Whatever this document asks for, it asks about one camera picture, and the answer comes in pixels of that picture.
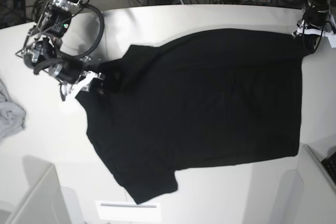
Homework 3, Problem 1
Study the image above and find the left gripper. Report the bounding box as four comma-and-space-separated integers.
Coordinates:
291, 8, 335, 38

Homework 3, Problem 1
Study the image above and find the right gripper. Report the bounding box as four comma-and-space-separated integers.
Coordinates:
48, 58, 105, 98

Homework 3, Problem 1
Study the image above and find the black T-shirt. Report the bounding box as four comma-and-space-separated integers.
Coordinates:
76, 29, 306, 204

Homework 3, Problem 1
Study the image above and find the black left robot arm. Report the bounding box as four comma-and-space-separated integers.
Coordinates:
292, 0, 335, 41

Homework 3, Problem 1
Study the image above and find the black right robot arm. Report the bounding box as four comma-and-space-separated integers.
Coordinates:
16, 0, 104, 101

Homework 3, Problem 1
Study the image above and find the grey crumpled cloth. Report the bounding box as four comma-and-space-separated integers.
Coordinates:
1, 81, 26, 141

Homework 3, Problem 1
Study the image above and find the black keyboard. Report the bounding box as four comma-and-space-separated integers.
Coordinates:
322, 153, 336, 182

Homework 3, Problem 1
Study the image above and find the white partition panel left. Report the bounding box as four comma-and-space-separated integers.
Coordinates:
1, 165, 72, 224

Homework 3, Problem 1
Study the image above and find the white partition panel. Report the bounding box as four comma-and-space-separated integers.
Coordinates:
294, 145, 335, 224
1, 165, 72, 224

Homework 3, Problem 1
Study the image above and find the white partition panel right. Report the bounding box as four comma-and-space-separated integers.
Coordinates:
294, 145, 335, 224

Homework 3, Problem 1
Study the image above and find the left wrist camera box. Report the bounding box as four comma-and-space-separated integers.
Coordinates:
328, 35, 336, 48

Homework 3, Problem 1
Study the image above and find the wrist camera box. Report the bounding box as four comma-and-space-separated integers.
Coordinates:
328, 35, 336, 48
59, 99, 78, 115

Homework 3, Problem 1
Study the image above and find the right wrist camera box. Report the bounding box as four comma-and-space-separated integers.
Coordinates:
59, 99, 78, 115

